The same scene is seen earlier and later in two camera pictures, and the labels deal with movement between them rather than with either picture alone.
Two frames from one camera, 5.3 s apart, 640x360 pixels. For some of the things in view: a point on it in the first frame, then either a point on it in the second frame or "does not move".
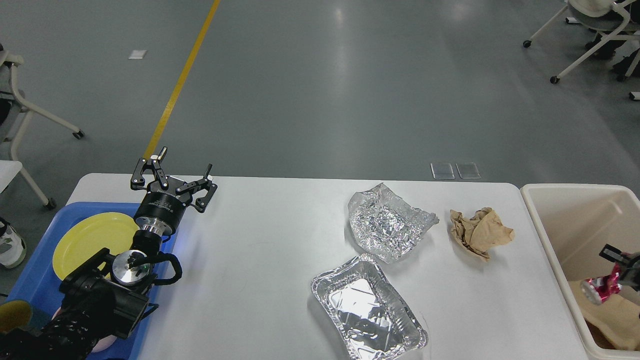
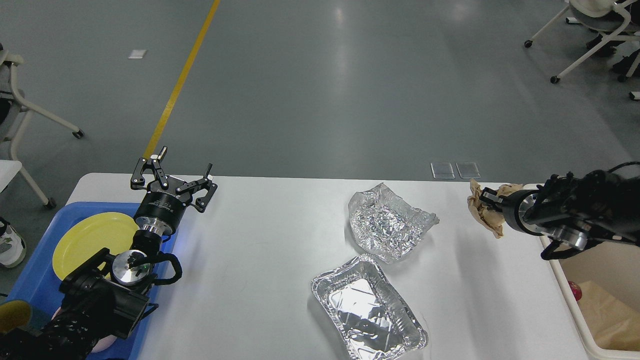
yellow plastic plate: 85,237 does not move
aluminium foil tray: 374,319 does not move
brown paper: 483,231 -> 491,218
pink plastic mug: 104,343 does not move
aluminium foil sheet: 386,224 does not move
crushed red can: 597,289 -> 576,290
